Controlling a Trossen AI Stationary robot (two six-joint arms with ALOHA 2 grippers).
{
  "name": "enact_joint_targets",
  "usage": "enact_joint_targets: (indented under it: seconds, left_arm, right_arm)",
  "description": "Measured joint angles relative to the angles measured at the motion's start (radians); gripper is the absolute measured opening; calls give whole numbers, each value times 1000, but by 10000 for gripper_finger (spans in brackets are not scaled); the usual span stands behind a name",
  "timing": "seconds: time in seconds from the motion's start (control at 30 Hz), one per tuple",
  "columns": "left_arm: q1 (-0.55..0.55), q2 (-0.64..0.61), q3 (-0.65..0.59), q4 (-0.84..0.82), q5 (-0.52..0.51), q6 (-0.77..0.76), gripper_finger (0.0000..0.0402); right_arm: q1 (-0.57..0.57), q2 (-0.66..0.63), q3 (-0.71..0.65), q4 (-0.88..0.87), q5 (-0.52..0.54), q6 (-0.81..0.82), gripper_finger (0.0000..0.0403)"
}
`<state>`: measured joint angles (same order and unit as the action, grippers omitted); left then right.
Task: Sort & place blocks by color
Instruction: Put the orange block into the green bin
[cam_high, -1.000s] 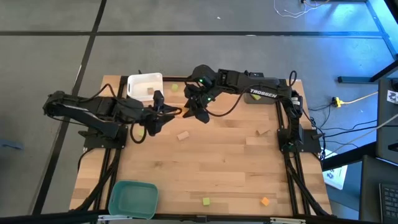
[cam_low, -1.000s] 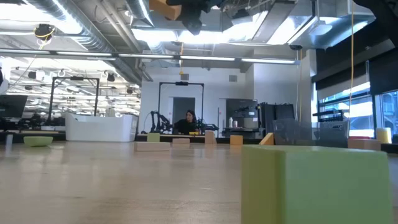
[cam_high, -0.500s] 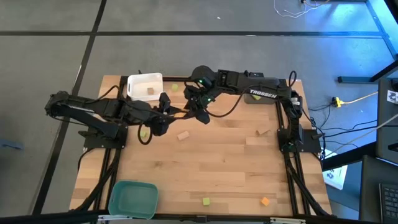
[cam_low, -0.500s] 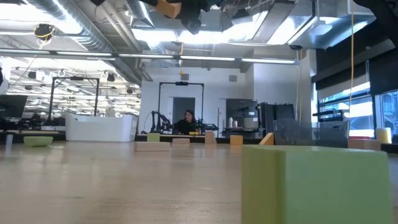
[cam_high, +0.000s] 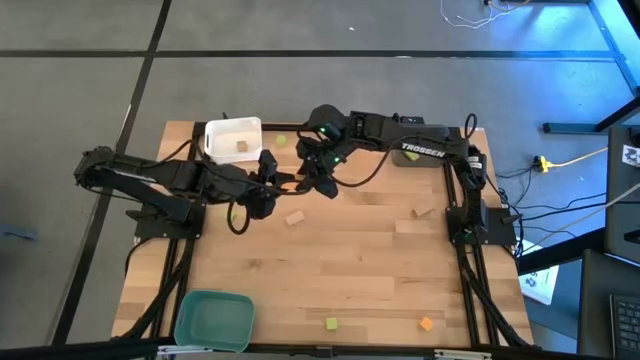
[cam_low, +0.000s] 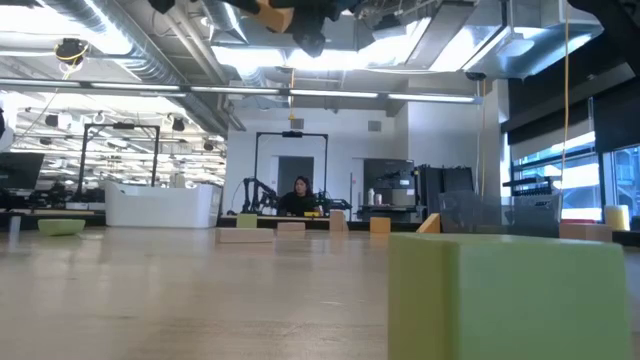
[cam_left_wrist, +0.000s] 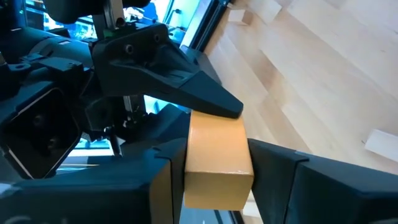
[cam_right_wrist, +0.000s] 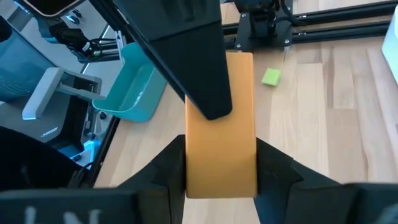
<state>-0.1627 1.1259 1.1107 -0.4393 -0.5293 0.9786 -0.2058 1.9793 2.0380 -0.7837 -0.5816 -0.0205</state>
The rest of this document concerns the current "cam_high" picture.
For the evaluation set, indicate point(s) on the black keyboard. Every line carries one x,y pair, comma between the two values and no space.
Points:
625,325

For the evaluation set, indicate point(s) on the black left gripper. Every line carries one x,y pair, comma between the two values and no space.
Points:
250,186

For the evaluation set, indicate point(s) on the teal plastic bin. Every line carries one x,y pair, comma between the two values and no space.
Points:
215,320

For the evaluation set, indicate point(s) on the grey translucent plastic bin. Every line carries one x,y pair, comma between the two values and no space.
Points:
400,161

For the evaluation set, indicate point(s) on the natural wood wedge block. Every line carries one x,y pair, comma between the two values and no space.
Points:
422,212

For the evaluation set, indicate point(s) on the green rectangular block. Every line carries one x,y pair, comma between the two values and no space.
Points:
411,155

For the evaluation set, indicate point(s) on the dark grey desk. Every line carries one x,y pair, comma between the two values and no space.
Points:
595,310

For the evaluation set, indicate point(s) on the white printed paper sheet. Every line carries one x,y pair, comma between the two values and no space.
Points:
537,282

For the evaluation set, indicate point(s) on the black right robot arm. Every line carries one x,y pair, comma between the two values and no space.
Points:
390,132

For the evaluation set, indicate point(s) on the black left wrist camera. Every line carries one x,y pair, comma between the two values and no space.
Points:
267,162

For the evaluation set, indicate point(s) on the natural wood rectangular block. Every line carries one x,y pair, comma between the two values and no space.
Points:
294,218

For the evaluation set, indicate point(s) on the silver metal bracket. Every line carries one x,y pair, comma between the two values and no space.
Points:
180,350
462,355

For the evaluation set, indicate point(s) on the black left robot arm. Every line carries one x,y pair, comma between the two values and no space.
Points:
150,172

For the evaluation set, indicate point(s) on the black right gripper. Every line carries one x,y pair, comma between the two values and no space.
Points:
320,155

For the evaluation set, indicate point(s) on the orange cube block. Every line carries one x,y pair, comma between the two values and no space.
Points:
426,323

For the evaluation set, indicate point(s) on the black crossbar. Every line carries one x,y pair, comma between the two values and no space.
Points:
100,346

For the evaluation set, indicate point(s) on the green cube block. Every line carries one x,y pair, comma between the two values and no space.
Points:
331,323
281,141

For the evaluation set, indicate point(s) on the dark grey box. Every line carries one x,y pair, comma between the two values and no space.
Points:
622,200

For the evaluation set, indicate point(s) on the green rounded block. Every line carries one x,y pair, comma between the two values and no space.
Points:
232,216

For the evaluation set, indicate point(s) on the black aluminium table frame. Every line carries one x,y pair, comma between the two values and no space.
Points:
285,126

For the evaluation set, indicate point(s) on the white plastic bin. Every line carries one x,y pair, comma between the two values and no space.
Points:
225,135

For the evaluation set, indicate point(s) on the natural wood cube block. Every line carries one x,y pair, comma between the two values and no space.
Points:
242,145

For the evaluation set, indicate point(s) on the black metal stand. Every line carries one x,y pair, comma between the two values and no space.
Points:
570,128

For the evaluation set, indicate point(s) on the orange rectangular block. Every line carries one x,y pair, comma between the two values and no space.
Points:
290,185

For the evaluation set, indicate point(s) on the white marker label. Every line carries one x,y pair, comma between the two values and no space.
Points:
631,155

